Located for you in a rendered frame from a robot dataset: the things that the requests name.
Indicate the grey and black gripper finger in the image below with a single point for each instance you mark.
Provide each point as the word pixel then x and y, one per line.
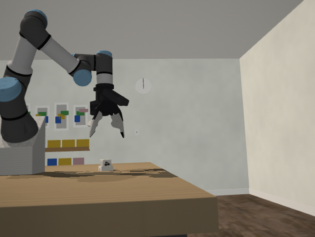
pixel 97 117
pixel 117 121

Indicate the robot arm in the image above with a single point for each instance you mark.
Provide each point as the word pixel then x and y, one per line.
pixel 17 124

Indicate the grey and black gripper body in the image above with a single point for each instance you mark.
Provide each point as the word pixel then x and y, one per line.
pixel 108 106

